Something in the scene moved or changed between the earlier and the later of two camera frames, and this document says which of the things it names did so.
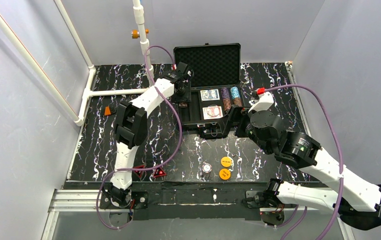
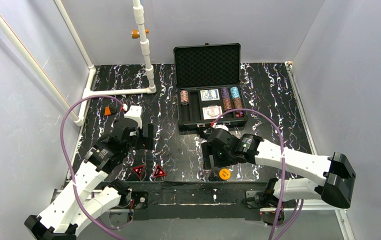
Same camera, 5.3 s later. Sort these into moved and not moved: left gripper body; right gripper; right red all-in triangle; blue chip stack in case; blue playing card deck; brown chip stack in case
Moved: right gripper; left gripper body
Not moved: brown chip stack in case; blue chip stack in case; blue playing card deck; right red all-in triangle
